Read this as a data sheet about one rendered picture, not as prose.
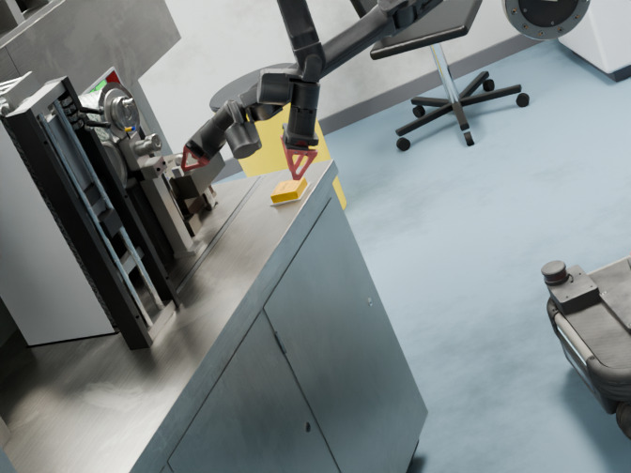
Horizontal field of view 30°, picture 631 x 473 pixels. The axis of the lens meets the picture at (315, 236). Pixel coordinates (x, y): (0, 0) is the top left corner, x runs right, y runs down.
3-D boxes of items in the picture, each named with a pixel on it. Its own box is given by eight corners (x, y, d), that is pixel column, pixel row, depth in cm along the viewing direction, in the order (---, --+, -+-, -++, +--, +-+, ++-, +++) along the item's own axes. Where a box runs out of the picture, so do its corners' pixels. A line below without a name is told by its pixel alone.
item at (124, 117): (127, 134, 260) (112, 105, 257) (120, 136, 261) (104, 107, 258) (142, 119, 266) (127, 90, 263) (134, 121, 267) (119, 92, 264)
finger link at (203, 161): (203, 169, 274) (224, 145, 268) (190, 184, 268) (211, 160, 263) (180, 149, 273) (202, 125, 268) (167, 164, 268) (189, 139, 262)
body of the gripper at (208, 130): (226, 142, 272) (243, 122, 267) (207, 162, 264) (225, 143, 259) (205, 123, 271) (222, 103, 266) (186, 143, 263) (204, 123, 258)
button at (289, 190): (299, 199, 275) (295, 190, 274) (272, 205, 278) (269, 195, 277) (308, 185, 280) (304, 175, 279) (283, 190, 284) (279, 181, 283)
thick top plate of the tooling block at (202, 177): (200, 196, 281) (190, 175, 278) (69, 224, 299) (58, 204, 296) (225, 164, 293) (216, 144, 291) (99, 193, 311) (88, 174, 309)
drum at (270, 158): (342, 182, 514) (288, 53, 489) (364, 212, 478) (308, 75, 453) (260, 220, 512) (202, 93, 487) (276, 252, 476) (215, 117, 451)
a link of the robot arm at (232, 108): (243, 98, 262) (223, 95, 258) (254, 122, 260) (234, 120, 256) (227, 116, 266) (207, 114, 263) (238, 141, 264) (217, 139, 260)
